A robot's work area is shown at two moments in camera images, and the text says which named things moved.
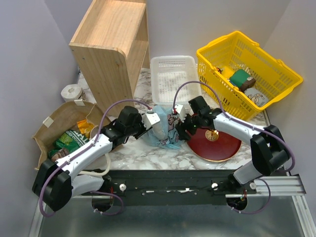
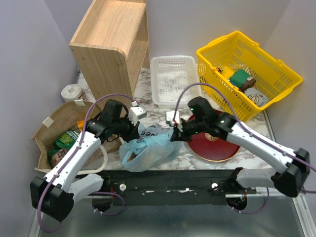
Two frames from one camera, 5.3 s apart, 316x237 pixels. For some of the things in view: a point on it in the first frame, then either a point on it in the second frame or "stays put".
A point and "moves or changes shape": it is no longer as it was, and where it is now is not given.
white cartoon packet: x=258 y=97 stays put
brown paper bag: x=64 y=120 stays put
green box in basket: x=239 y=77 stays put
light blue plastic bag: x=164 y=134 moves or changes shape
